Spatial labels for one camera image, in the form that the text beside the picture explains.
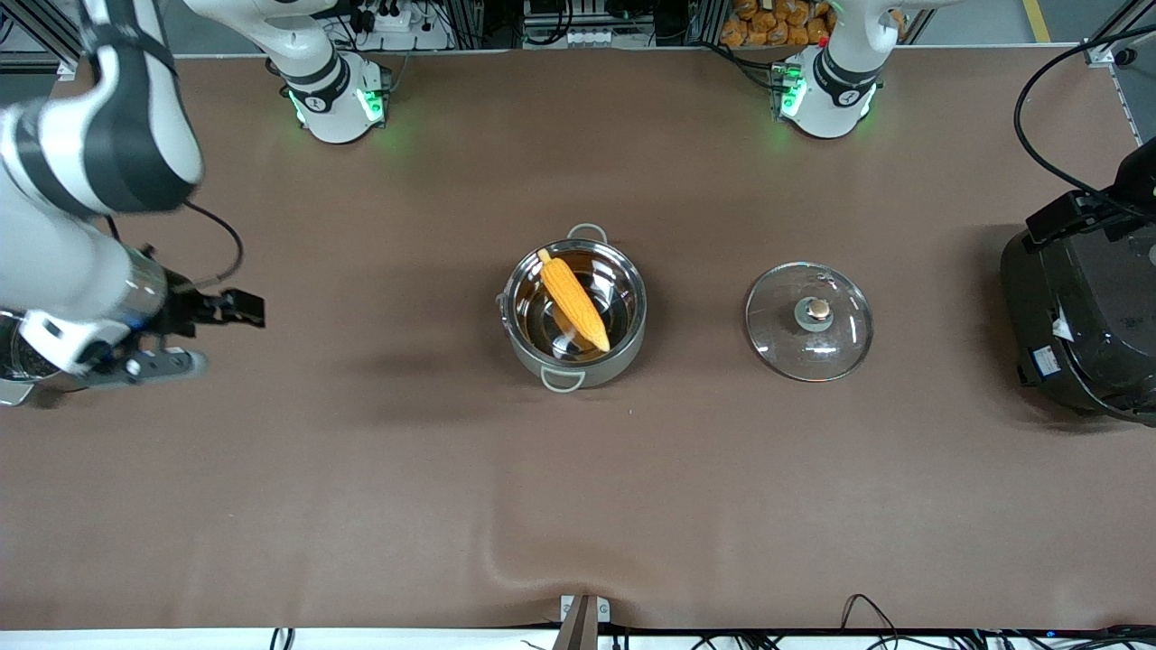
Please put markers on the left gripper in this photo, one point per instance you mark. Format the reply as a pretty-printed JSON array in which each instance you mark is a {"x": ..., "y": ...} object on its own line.
[{"x": 1136, "y": 176}]

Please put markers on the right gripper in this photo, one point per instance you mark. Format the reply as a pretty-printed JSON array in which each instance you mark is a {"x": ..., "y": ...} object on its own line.
[{"x": 183, "y": 314}]

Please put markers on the glass pot lid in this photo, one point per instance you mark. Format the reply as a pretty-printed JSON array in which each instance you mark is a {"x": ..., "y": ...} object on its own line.
[{"x": 808, "y": 348}]

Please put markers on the yellow corn cob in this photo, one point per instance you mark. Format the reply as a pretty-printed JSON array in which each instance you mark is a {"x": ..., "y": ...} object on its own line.
[{"x": 576, "y": 302}]

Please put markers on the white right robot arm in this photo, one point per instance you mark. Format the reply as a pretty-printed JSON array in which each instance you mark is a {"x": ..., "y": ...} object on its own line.
[{"x": 90, "y": 153}]

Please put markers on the steel steamer pot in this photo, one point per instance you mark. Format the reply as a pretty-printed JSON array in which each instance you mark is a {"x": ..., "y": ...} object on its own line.
[{"x": 23, "y": 375}]

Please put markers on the black rice cooker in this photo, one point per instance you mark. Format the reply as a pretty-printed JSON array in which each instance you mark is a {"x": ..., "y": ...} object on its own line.
[{"x": 1079, "y": 316}]

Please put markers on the orange snack bag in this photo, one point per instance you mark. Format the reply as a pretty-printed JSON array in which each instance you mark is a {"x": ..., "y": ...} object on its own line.
[{"x": 777, "y": 25}]

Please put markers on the white power strip with plugs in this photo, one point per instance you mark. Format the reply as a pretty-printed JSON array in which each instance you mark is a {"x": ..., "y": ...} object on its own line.
[{"x": 384, "y": 16}]

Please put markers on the brown table cloth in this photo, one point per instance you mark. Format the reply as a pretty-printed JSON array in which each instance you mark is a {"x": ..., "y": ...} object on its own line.
[{"x": 578, "y": 506}]

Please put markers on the long white power strip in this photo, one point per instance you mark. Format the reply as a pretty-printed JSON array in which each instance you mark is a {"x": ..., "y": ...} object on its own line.
[{"x": 578, "y": 37}]

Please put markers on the aluminium frame profile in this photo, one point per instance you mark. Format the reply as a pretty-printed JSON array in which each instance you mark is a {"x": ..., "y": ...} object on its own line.
[
  {"x": 1115, "y": 41},
  {"x": 45, "y": 36}
]

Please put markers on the metal table bracket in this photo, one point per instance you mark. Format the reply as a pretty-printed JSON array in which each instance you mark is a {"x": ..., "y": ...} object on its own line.
[{"x": 583, "y": 618}]

